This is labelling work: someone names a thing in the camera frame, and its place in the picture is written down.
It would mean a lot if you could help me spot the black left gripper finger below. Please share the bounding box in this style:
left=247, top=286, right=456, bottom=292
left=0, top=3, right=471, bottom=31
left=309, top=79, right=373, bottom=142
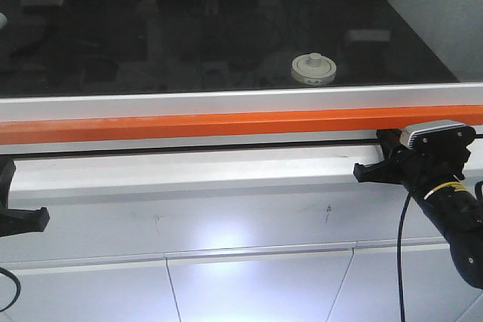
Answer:
left=0, top=159, right=16, bottom=205
left=1, top=207, right=50, bottom=237

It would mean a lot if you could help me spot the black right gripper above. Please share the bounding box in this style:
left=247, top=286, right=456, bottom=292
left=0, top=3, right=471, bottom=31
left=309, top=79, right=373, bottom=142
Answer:
left=353, top=129, right=471, bottom=186

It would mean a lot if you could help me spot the glass jar with white lid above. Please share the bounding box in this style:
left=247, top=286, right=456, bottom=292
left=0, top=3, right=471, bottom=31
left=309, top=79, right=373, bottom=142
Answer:
left=291, top=53, right=337, bottom=87

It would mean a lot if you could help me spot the fume hood sash orange handle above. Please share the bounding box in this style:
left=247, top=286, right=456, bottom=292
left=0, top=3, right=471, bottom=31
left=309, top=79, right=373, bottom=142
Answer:
left=0, top=0, right=483, bottom=157

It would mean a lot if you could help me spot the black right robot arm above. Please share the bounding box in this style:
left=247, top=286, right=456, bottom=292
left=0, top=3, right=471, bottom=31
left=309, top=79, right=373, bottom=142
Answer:
left=353, top=120, right=482, bottom=288

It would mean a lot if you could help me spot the white pipe end at left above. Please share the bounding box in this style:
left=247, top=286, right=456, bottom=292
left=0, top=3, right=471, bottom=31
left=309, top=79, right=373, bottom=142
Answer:
left=0, top=13, right=8, bottom=29

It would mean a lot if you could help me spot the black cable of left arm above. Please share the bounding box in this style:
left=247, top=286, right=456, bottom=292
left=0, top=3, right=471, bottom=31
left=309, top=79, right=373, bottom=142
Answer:
left=0, top=267, right=22, bottom=317

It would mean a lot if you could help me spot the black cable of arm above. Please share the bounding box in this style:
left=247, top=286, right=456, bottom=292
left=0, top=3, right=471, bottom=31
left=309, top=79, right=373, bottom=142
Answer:
left=395, top=189, right=414, bottom=322
left=0, top=267, right=22, bottom=317

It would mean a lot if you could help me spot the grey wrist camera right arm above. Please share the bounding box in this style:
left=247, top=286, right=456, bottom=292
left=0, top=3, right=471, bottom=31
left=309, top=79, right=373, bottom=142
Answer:
left=399, top=119, right=476, bottom=149

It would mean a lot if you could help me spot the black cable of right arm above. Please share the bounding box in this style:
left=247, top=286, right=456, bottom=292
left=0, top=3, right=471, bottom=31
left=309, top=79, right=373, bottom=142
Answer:
left=395, top=189, right=414, bottom=322

